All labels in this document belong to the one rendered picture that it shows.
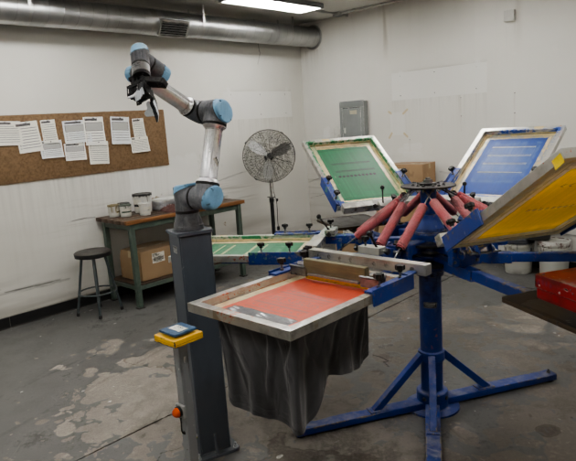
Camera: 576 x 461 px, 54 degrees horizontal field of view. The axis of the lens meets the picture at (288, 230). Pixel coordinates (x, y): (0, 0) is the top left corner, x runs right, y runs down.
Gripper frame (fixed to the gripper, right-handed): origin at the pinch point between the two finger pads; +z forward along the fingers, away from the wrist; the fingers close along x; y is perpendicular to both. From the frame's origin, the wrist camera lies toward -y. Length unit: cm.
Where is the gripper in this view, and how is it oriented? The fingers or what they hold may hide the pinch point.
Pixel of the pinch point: (148, 112)
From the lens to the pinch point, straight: 234.6
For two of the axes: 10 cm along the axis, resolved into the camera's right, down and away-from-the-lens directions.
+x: -3.4, -3.7, -8.7
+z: 1.7, 8.8, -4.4
